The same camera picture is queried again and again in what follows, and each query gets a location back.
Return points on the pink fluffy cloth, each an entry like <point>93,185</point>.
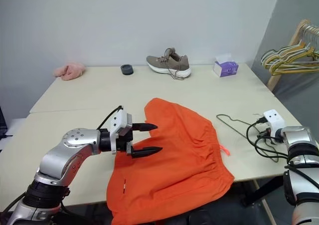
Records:
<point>69,70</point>

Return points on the wooden table leg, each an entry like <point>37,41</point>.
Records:
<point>264,202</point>

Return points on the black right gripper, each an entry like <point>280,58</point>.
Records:
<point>266,135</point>

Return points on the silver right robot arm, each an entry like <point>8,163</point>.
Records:
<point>299,139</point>

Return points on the orange shorts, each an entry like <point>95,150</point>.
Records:
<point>174,155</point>

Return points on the black table frame bar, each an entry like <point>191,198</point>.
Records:
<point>264,191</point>

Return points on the taupe sneaker white sole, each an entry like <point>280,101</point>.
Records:
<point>169,63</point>

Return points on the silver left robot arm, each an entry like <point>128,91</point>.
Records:
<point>74,140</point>

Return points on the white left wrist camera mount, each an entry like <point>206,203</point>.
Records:
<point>119,121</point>

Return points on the purple tissue box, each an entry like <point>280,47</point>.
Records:
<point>226,69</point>

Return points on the dark object at edge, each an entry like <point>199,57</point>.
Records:
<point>2,122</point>

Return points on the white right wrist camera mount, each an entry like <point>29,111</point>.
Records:
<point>274,120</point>

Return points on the wooden clothes rack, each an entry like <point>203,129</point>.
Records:
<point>286,56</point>

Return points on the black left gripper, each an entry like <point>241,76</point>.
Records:
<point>123,141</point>

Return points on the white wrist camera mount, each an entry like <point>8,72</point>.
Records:
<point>274,120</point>
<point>119,121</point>

